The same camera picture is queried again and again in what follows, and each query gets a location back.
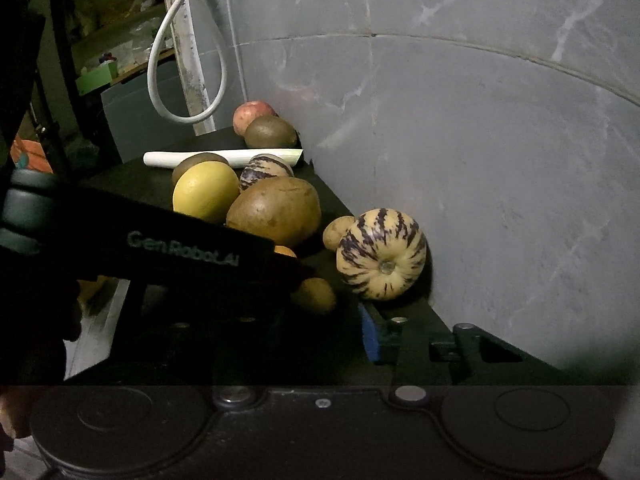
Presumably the small brown potato fruit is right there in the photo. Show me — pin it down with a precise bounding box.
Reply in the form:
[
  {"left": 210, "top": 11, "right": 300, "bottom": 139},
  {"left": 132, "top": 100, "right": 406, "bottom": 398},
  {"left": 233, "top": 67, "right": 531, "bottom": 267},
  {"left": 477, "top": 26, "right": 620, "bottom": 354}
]
[{"left": 297, "top": 278, "right": 336, "bottom": 311}]

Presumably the large striped cream melon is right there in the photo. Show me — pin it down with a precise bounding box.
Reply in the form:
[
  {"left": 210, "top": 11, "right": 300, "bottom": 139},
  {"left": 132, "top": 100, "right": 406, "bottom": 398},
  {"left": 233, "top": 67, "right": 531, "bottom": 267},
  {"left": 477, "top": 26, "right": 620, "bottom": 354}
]
[{"left": 335, "top": 208, "right": 430, "bottom": 300}]

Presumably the small tan fruit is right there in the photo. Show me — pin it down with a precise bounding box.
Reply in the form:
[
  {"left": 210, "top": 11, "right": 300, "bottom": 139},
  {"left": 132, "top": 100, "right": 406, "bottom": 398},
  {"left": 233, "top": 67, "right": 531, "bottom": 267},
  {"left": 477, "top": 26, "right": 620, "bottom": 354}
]
[{"left": 322, "top": 216, "right": 356, "bottom": 252}]

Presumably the small orange fruit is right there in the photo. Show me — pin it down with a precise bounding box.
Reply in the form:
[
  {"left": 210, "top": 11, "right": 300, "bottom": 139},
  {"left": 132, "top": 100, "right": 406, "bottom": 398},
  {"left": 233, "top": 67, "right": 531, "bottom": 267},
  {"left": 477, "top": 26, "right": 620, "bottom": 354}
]
[{"left": 274, "top": 245, "right": 296, "bottom": 258}]

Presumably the large brown round fruit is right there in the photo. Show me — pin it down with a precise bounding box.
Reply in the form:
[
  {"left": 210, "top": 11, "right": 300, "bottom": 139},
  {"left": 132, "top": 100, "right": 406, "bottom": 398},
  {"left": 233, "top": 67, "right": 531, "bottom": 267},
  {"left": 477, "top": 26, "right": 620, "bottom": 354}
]
[{"left": 226, "top": 177, "right": 321, "bottom": 246}]

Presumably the yellow round fruit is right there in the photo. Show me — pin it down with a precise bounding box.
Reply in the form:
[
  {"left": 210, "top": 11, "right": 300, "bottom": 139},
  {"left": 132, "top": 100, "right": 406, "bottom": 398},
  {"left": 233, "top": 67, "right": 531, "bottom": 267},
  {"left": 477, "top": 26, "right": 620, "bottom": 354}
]
[{"left": 172, "top": 162, "right": 240, "bottom": 222}]

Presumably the white rolled paper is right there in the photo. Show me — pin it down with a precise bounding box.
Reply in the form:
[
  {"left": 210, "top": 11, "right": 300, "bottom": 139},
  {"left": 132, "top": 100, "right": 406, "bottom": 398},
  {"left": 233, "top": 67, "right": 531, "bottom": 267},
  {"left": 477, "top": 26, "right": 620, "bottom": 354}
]
[{"left": 142, "top": 148, "right": 304, "bottom": 169}]

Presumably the grey box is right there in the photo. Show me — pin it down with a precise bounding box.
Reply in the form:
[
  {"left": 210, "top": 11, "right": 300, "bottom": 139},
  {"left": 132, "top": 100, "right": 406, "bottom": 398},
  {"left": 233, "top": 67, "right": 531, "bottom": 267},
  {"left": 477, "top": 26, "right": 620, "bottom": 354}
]
[{"left": 101, "top": 58, "right": 195, "bottom": 162}]

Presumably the green box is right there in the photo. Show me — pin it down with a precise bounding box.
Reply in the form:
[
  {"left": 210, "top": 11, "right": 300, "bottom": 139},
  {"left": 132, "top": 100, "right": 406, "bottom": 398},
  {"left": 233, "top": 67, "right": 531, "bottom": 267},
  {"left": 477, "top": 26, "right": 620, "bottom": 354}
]
[{"left": 76, "top": 60, "right": 118, "bottom": 96}]

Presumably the brown kiwi near paper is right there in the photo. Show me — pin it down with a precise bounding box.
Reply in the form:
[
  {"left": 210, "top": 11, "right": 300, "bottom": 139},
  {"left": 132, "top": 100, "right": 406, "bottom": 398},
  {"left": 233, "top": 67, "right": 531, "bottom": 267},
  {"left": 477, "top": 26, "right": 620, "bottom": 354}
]
[{"left": 171, "top": 152, "right": 229, "bottom": 185}]

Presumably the small striped melon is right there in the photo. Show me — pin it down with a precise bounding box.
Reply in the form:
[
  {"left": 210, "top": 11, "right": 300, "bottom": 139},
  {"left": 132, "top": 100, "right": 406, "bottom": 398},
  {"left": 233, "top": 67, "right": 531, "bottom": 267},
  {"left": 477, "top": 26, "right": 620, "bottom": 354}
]
[{"left": 239, "top": 154, "right": 294, "bottom": 192}]

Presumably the red apple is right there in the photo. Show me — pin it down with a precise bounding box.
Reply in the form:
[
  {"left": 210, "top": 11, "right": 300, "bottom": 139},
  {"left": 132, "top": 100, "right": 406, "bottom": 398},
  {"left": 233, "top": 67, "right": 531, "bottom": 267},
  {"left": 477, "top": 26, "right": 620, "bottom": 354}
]
[{"left": 232, "top": 101, "right": 277, "bottom": 136}]

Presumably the white cable loop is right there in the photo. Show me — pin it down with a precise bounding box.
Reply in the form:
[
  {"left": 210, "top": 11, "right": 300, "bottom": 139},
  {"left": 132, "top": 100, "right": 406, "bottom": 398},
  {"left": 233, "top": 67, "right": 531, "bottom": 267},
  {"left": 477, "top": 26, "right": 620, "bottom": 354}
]
[{"left": 146, "top": 0, "right": 229, "bottom": 126}]

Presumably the dark kiwi by wall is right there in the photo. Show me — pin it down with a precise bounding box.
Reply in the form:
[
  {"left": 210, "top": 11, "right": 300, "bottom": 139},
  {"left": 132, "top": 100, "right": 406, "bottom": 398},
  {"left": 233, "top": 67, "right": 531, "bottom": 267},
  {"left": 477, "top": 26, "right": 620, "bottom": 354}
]
[{"left": 244, "top": 116, "right": 297, "bottom": 148}]

